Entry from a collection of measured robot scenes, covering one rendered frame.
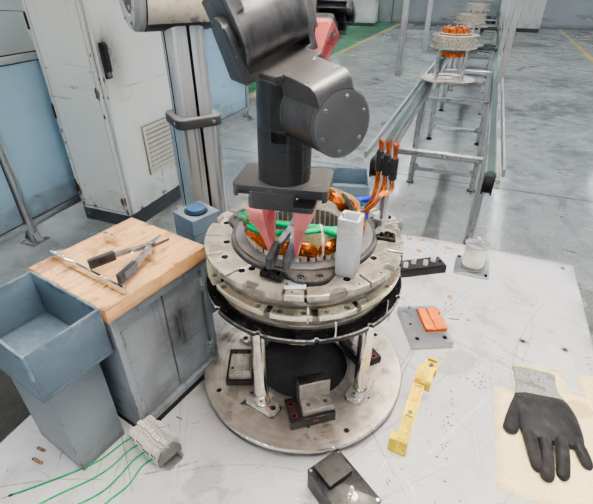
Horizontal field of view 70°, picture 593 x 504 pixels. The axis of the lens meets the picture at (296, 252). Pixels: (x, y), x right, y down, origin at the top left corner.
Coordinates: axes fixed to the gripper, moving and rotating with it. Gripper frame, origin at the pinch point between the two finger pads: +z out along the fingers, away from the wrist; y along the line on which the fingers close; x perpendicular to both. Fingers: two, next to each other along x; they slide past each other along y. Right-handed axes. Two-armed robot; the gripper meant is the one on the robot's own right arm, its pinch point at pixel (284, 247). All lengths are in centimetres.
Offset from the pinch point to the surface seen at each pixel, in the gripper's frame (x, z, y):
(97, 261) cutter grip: 4.0, 8.6, -29.4
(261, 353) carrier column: 4.1, 23.0, -4.6
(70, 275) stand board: 3.0, 11.1, -33.9
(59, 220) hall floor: 188, 117, -200
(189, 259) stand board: 11.1, 11.3, -18.1
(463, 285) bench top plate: 51, 38, 36
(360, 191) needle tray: 43.6, 11.1, 7.9
